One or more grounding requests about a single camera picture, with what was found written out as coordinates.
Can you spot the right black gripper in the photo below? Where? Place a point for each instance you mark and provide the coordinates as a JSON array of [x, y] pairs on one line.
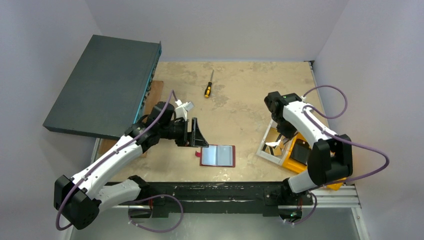
[[286, 131]]

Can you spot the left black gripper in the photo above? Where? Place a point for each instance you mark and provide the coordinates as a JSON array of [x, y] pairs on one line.
[[194, 138]]

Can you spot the red card holder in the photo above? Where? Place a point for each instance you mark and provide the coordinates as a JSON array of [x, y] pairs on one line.
[[217, 156]]

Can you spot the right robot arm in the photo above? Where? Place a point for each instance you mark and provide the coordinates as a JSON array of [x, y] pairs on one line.
[[331, 155]]

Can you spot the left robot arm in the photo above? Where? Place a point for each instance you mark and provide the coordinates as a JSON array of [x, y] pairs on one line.
[[83, 196]]

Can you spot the yellow plastic bin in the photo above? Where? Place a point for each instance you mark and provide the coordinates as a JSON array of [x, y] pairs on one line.
[[295, 153]]

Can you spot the yellow black screwdriver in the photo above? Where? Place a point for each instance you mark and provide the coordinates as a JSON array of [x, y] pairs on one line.
[[208, 88]]

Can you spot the wooden board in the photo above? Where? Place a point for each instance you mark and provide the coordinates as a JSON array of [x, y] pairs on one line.
[[153, 97]]

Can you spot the white frame tray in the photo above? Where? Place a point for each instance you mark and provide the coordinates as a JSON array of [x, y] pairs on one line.
[[274, 155]]

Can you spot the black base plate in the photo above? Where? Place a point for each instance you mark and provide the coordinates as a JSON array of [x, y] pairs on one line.
[[235, 197]]

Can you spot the aluminium rail frame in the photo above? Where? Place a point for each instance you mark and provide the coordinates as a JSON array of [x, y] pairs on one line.
[[345, 197]]

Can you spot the dark grey network switch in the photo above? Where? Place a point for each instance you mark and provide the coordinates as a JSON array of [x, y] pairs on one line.
[[107, 89]]

